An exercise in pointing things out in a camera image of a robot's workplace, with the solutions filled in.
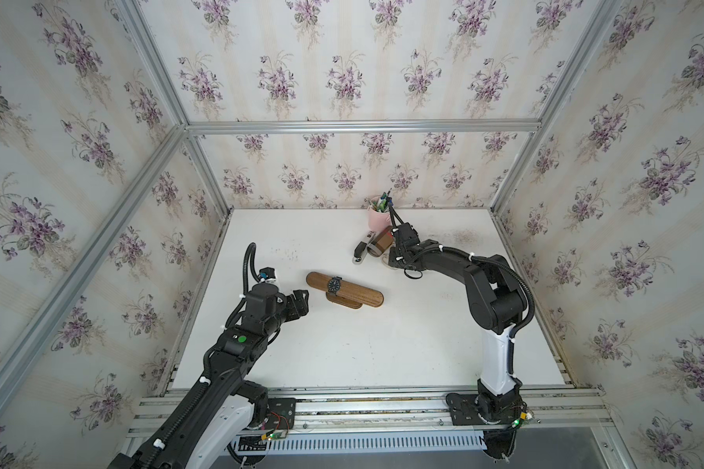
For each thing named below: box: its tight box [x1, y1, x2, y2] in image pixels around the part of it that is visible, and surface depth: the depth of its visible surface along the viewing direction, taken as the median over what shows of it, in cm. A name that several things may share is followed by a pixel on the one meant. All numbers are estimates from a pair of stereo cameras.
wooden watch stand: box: [306, 270, 385, 310], surface depth 90 cm
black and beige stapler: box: [352, 230, 376, 265], surface depth 106 cm
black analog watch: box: [327, 275, 343, 297], surface depth 90 cm
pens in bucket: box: [369, 187, 394, 214], surface depth 110 cm
